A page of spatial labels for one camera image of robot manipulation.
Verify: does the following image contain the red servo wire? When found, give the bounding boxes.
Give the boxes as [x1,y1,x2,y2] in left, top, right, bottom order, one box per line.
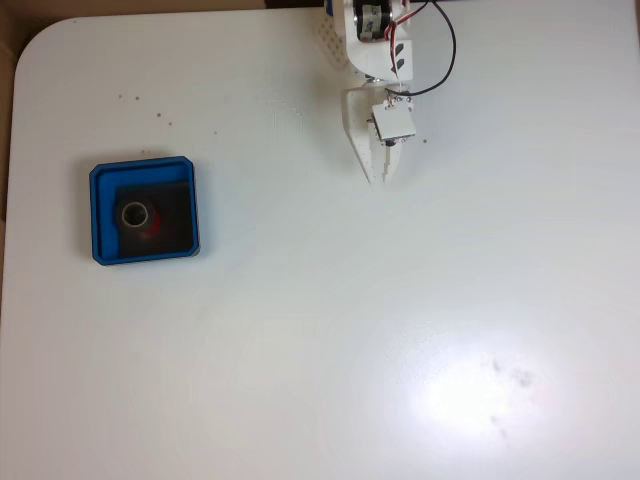
[383,0,432,96]

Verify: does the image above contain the white perforated base plate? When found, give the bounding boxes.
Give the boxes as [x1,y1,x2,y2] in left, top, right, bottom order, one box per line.
[313,13,350,70]

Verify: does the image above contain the blue square box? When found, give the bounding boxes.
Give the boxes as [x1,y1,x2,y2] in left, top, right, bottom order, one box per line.
[88,155,203,268]

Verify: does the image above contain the red tape roll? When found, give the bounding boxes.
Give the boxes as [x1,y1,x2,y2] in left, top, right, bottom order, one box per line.
[113,196,164,242]

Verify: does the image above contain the white square camera box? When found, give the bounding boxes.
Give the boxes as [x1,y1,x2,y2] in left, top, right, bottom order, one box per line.
[370,97,418,148]

